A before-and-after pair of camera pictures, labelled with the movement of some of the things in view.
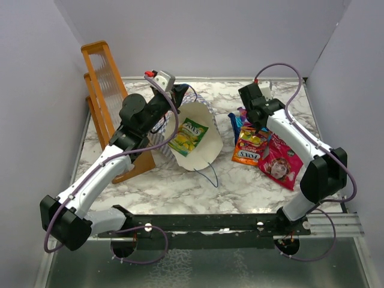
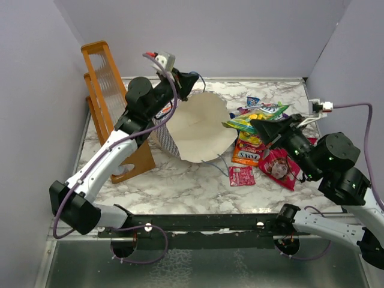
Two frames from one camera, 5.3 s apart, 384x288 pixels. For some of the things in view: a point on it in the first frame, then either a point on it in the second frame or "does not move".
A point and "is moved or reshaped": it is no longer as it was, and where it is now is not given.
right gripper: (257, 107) to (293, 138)
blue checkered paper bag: (199, 110) is moved or reshaped
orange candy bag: (251, 147) does not move
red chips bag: (281, 164) does not move
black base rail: (209, 231) does not move
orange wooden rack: (105, 93) does not move
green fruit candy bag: (188, 137) to (243, 122)
